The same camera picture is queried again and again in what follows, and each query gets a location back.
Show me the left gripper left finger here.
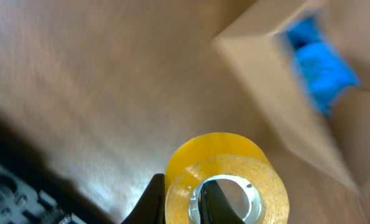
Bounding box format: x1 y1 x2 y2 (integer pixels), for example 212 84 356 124
122 174 165 224

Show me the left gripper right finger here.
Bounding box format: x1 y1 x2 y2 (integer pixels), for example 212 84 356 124
198 180 244 224

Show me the yellow tape roll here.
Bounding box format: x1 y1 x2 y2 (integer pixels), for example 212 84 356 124
165 133 290 224

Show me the cardboard box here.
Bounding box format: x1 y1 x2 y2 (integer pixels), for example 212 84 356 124
214 0 370 223

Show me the blue magnetic whiteboard duster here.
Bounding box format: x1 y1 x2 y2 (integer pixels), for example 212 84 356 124
282 15 361 116

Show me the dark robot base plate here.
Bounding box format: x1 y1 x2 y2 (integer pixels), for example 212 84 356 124
0 118 111 223

